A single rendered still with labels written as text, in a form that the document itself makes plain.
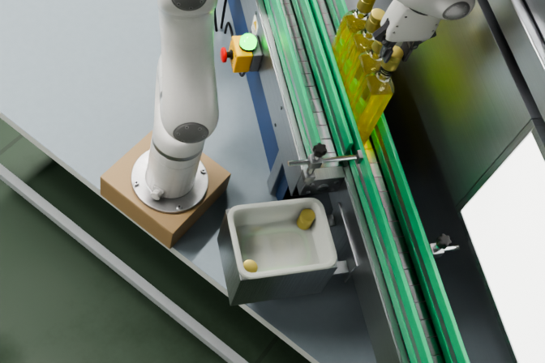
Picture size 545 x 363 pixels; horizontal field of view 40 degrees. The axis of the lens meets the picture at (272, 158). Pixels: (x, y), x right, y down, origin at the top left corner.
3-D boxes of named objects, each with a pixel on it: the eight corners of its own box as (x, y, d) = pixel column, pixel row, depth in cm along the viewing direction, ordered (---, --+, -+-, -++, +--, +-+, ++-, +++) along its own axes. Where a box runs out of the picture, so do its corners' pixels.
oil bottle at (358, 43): (357, 100, 182) (384, 44, 164) (335, 101, 181) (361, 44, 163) (351, 81, 185) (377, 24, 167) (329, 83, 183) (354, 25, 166)
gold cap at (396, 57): (399, 70, 156) (406, 57, 152) (384, 72, 155) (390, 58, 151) (394, 57, 157) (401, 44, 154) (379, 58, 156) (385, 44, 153)
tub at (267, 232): (330, 280, 170) (341, 265, 163) (234, 294, 164) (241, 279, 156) (311, 212, 178) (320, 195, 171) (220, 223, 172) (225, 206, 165)
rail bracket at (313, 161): (354, 177, 170) (370, 149, 159) (283, 185, 165) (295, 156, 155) (349, 166, 171) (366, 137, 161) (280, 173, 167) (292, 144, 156)
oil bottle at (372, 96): (369, 139, 177) (399, 86, 159) (346, 142, 175) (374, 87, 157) (362, 120, 179) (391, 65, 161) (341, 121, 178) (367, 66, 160)
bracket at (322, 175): (337, 194, 175) (345, 179, 169) (299, 198, 172) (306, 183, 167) (334, 181, 177) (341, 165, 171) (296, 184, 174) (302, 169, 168)
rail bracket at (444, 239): (447, 270, 163) (472, 245, 152) (418, 275, 161) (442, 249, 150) (441, 254, 165) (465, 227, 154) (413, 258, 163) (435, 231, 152)
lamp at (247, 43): (257, 51, 191) (259, 44, 189) (240, 52, 190) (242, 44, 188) (254, 37, 193) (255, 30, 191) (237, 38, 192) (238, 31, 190)
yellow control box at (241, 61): (258, 73, 197) (263, 55, 191) (230, 74, 195) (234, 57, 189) (252, 52, 201) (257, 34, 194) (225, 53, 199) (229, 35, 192)
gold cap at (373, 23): (382, 33, 163) (388, 19, 159) (367, 34, 162) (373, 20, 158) (377, 20, 164) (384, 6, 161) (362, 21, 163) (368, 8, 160)
